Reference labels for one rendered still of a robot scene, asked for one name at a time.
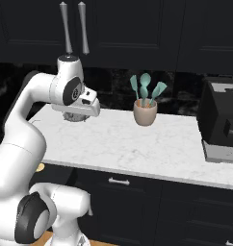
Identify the black lower cabinet door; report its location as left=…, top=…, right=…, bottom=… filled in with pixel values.
left=77, top=187, right=162, bottom=246

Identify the teal turner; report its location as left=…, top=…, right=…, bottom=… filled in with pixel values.
left=148, top=81, right=168, bottom=107

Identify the silver upper cabinet handle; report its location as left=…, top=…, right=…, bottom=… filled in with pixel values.
left=77, top=1, right=91, bottom=56
left=59, top=1, right=74, bottom=55

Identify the black toaster with grey base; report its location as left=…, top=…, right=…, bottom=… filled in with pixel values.
left=196, top=76, right=233, bottom=165

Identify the teal spatula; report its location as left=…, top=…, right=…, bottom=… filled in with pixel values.
left=129, top=74, right=141, bottom=101

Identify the teal spoon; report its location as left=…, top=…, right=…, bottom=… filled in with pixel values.
left=139, top=72, right=152, bottom=109

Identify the black drawer front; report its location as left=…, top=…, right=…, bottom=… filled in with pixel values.
left=75, top=168, right=164, bottom=195
left=153, top=224, right=233, bottom=246
left=160, top=181, right=233, bottom=209
left=156, top=200, right=233, bottom=234

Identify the beige utensil pot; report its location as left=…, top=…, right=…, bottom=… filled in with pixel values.
left=132, top=98, right=159, bottom=127

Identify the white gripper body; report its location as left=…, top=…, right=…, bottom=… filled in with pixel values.
left=50, top=100, right=101, bottom=118

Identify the grey round object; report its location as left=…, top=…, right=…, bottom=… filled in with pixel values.
left=63, top=111, right=91, bottom=124

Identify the black cabinet door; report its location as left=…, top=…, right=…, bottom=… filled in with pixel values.
left=0, top=0, right=77, bottom=65
left=77, top=187, right=162, bottom=246
left=176, top=0, right=233, bottom=77
left=73, top=0, right=184, bottom=71

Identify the black upper cabinet door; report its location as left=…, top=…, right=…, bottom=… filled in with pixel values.
left=73, top=0, right=184, bottom=71
left=0, top=0, right=77, bottom=65
left=176, top=0, right=233, bottom=77

